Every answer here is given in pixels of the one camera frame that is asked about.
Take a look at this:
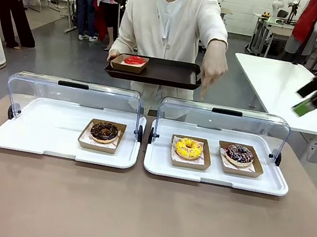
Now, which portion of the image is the dark brown serving tray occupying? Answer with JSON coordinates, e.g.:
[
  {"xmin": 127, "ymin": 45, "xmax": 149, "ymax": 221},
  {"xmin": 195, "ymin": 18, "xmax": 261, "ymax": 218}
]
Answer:
[{"xmin": 102, "ymin": 49, "xmax": 207, "ymax": 94}]

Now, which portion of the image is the red glazed donut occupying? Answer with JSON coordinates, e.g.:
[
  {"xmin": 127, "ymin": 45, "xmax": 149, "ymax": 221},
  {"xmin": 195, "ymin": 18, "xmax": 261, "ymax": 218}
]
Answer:
[{"xmin": 124, "ymin": 53, "xmax": 150, "ymax": 68}]

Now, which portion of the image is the cardboard box of red donut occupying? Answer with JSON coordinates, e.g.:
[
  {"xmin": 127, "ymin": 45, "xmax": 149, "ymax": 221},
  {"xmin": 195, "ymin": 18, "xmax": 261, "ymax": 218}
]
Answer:
[{"xmin": 108, "ymin": 52, "xmax": 150, "ymax": 76}]

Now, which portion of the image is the person right forearm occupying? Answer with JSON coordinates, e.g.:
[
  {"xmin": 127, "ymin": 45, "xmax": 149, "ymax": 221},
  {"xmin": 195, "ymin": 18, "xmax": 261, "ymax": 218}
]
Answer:
[{"xmin": 108, "ymin": 16, "xmax": 140, "ymax": 58}]

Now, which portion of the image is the person left forearm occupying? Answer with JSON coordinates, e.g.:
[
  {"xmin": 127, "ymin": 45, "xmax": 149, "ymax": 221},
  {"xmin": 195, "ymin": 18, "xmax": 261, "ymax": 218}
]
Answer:
[{"xmin": 205, "ymin": 17, "xmax": 232, "ymax": 53}]

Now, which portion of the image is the sprinkled chocolate donut in tray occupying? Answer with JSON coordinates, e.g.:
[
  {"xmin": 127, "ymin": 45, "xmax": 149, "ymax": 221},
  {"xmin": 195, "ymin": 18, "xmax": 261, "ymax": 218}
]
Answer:
[{"xmin": 214, "ymin": 140, "xmax": 268, "ymax": 179}]

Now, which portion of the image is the printed paper under purple donut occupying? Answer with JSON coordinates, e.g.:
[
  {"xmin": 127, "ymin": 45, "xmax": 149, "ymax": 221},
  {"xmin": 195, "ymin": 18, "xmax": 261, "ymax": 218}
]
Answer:
[{"xmin": 217, "ymin": 147, "xmax": 259, "ymax": 173}]

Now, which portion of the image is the purple sprinkled donut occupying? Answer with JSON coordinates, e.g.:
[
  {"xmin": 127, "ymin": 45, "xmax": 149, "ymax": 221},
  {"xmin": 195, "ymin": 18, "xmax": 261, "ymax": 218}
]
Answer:
[{"xmin": 223, "ymin": 142, "xmax": 256, "ymax": 168}]

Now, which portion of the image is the cardboard box of yellow donut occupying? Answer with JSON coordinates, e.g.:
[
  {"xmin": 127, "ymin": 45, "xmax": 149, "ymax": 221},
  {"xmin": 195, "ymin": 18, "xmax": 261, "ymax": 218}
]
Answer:
[{"xmin": 167, "ymin": 133, "xmax": 216, "ymax": 173}]

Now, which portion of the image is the yellow sprinkled donut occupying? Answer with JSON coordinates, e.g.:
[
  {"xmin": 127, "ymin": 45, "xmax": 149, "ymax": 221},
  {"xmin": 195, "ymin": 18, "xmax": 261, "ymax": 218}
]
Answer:
[{"xmin": 172, "ymin": 136, "xmax": 205, "ymax": 162}]

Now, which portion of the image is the printed paper under yellow donut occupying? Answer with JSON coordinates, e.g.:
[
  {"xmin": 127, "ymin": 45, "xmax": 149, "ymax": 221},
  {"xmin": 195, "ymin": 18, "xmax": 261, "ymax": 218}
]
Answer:
[{"xmin": 169, "ymin": 135, "xmax": 208, "ymax": 166}]

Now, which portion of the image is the person torso in cream cardigan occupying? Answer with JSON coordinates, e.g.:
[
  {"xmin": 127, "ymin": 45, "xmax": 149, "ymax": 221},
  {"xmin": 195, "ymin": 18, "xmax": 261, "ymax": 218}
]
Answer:
[{"xmin": 104, "ymin": 0, "xmax": 237, "ymax": 128}]

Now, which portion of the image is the chocolate nut donut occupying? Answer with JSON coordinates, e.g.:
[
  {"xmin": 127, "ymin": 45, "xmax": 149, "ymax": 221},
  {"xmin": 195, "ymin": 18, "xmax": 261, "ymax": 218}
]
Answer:
[{"xmin": 89, "ymin": 119, "xmax": 121, "ymax": 145}]

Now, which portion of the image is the cardboard box of chocolate donut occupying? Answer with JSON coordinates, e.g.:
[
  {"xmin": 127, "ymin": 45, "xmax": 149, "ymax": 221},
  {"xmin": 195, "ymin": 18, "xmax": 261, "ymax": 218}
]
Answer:
[{"xmin": 76, "ymin": 116, "xmax": 128, "ymax": 156}]

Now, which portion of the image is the printed paper under chocolate donut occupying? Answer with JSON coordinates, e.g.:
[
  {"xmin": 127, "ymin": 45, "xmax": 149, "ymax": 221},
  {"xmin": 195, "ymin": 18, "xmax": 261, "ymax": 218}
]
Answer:
[{"xmin": 79, "ymin": 119, "xmax": 123, "ymax": 151}]

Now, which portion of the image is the person left hand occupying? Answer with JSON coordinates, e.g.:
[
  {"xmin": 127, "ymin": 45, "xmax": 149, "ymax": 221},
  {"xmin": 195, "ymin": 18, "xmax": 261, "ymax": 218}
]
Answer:
[{"xmin": 195, "ymin": 37, "xmax": 234, "ymax": 105}]

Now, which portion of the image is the person right hand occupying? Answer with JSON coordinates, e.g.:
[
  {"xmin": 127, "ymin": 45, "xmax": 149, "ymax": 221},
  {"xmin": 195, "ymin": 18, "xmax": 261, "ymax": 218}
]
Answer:
[{"xmin": 106, "ymin": 48, "xmax": 122, "ymax": 64}]

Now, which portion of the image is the white side table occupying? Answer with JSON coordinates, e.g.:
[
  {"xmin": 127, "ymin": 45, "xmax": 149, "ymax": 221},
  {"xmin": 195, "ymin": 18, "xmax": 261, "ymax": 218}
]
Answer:
[{"xmin": 224, "ymin": 52, "xmax": 317, "ymax": 136}]

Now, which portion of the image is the black lid hinge knob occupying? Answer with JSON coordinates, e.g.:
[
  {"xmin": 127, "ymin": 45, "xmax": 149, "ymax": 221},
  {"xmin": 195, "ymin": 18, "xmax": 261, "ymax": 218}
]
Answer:
[
  {"xmin": 267, "ymin": 149, "xmax": 283, "ymax": 167},
  {"xmin": 135, "ymin": 124, "xmax": 146, "ymax": 144},
  {"xmin": 6, "ymin": 102, "xmax": 23, "ymax": 122},
  {"xmin": 147, "ymin": 126, "xmax": 160, "ymax": 146}
]

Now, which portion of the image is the red garment on mannequin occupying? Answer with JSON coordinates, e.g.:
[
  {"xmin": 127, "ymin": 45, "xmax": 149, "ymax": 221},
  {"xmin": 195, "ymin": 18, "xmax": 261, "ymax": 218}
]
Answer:
[{"xmin": 283, "ymin": 0, "xmax": 317, "ymax": 59}]

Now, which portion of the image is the white background workbench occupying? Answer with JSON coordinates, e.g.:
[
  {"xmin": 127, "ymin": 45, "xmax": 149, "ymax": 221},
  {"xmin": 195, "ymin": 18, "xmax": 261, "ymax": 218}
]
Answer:
[{"xmin": 247, "ymin": 12, "xmax": 317, "ymax": 67}]

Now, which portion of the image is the clear display case lid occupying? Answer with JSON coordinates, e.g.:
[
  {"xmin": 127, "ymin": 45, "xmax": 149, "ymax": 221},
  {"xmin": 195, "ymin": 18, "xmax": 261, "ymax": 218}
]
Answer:
[
  {"xmin": 151, "ymin": 94, "xmax": 293, "ymax": 164},
  {"xmin": 2, "ymin": 68, "xmax": 146, "ymax": 140}
]

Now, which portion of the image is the white display case tray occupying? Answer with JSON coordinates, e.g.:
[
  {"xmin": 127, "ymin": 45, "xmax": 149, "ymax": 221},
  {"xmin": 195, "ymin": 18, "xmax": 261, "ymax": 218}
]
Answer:
[
  {"xmin": 0, "ymin": 90, "xmax": 147, "ymax": 173},
  {"xmin": 142, "ymin": 116, "xmax": 298, "ymax": 198}
]

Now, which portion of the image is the black lid handle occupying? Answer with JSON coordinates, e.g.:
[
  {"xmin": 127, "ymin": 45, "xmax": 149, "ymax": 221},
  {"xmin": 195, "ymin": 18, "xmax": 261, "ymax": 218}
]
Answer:
[
  {"xmin": 211, "ymin": 106, "xmax": 244, "ymax": 118},
  {"xmin": 57, "ymin": 79, "xmax": 90, "ymax": 91}
]

